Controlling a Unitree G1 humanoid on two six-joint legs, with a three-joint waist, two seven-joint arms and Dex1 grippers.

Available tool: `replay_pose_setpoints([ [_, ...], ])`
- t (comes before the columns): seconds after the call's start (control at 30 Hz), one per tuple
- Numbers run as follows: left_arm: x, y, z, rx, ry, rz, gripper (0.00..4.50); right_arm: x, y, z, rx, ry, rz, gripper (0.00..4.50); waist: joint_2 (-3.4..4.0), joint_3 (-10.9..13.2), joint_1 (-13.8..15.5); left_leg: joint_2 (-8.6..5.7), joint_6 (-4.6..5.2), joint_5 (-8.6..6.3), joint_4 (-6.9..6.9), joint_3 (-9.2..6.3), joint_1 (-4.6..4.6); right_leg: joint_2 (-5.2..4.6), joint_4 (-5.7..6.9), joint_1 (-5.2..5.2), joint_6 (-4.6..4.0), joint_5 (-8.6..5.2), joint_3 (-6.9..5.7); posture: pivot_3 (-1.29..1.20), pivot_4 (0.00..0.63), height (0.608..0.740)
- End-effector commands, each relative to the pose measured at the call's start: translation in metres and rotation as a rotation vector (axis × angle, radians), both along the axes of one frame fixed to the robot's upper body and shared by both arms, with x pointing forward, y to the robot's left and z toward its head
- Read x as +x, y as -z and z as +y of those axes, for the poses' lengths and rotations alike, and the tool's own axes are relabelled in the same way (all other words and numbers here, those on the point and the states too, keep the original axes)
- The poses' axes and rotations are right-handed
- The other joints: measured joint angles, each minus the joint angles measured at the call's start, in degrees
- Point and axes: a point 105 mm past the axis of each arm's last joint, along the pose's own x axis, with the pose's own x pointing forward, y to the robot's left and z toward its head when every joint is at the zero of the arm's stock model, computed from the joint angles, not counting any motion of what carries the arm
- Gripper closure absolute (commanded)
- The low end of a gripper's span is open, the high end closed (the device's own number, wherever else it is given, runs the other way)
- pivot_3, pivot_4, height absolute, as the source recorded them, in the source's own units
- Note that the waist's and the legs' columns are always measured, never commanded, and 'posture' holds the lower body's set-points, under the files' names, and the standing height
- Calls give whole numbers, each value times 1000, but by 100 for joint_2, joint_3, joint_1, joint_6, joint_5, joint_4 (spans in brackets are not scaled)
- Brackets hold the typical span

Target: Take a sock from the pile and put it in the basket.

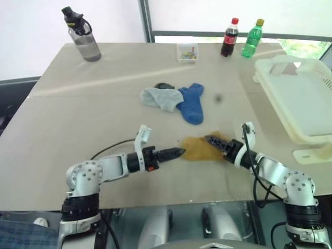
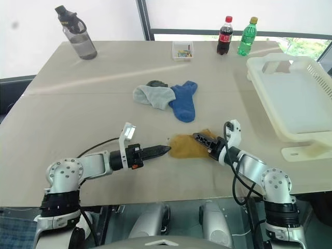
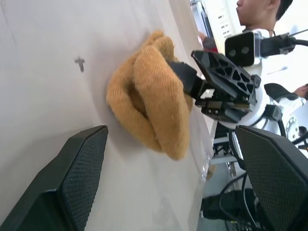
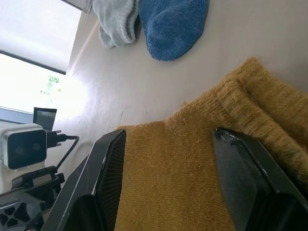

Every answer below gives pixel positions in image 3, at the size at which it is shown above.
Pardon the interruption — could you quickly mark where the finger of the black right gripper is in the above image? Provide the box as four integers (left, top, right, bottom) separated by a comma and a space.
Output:
168, 60, 208, 99
191, 50, 257, 103

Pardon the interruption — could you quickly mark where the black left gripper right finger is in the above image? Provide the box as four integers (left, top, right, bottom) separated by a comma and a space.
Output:
235, 125, 308, 231

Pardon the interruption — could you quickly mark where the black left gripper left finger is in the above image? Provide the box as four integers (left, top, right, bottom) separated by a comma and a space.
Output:
0, 125, 109, 231

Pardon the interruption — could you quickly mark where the mustard yellow knitted cloth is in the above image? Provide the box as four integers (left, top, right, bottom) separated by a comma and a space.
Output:
105, 30, 194, 161

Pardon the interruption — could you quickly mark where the seated person in white shirt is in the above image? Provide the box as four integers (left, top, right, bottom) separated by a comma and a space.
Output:
271, 83, 308, 145

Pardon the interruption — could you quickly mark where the person with short black hair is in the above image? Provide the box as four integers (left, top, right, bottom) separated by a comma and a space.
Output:
235, 0, 294, 37

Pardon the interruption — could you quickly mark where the black floor cable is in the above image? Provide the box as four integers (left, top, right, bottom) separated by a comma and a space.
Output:
218, 172, 256, 231

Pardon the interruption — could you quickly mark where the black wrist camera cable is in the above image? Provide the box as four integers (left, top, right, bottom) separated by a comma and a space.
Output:
261, 31, 308, 57

